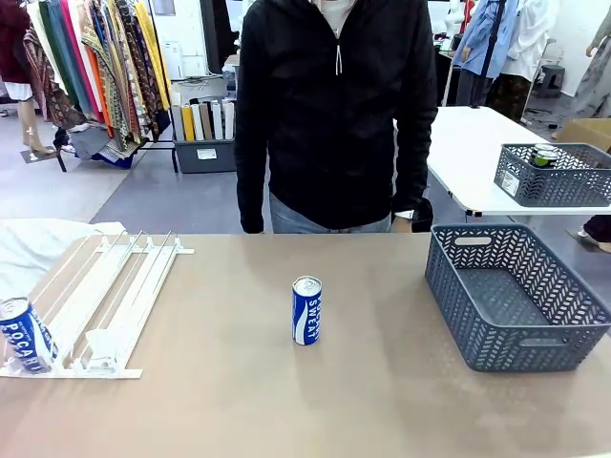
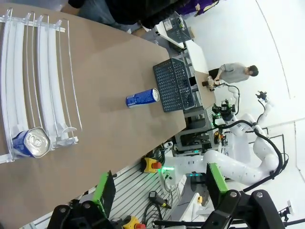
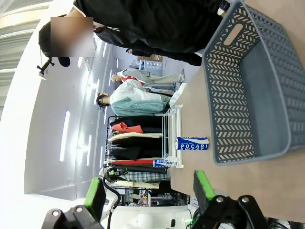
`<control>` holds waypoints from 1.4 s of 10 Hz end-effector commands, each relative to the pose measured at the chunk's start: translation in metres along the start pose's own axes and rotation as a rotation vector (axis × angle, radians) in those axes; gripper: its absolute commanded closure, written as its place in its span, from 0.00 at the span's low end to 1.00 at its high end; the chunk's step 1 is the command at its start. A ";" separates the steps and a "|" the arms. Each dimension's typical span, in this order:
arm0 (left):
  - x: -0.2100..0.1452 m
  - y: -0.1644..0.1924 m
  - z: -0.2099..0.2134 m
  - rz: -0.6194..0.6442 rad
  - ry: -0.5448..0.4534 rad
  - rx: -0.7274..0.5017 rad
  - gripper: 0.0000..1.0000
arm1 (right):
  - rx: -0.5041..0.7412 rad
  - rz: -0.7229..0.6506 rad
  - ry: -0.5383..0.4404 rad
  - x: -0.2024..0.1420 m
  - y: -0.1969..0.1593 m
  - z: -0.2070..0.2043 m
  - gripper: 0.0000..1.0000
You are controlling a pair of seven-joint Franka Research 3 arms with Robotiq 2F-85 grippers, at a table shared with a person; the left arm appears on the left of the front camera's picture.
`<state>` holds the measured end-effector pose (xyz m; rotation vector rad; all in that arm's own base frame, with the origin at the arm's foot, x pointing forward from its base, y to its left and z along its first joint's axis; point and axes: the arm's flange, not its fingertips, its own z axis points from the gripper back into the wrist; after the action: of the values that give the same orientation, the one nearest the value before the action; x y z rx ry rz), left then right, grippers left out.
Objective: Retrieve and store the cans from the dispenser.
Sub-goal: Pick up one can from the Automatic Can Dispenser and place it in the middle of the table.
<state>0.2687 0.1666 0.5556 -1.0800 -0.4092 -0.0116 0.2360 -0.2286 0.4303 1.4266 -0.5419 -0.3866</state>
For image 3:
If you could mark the green right gripper left finger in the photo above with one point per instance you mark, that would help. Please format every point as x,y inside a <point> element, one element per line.
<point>94,195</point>

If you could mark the green right gripper right finger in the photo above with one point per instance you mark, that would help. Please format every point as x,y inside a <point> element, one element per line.
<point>202,190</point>

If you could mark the blue white Pocari Sweat can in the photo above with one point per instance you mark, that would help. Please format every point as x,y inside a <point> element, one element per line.
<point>163,163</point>
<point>191,143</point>

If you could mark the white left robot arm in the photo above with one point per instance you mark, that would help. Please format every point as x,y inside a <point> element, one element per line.
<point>147,218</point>

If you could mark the person's right forearm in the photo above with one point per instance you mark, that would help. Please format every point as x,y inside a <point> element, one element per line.
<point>181,56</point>

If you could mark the person's left forearm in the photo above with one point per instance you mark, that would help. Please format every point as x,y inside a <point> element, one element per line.
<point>210,4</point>

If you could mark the person's left hand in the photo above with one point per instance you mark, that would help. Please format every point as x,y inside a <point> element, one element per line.
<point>226,11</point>

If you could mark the rack of dark clothes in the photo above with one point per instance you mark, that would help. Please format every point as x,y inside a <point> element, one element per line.
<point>135,148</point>

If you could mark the white plastic sheet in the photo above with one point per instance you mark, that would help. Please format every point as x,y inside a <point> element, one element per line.
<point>177,94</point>

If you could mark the mannequin in white shirt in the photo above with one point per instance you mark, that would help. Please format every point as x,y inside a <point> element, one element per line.
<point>135,102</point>

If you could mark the mannequin in grey suit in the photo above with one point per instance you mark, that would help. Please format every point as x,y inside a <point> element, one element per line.
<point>150,76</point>

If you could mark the white storage shelf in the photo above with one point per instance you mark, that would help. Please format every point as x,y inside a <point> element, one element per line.
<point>152,65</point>

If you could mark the bystander in dark clothes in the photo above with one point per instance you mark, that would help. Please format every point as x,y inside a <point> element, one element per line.
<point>137,52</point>

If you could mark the person in black jacket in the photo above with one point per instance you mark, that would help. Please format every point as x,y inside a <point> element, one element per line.
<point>147,21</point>

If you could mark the black ceiling camera mount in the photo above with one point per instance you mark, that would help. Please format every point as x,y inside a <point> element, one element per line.
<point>44,68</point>

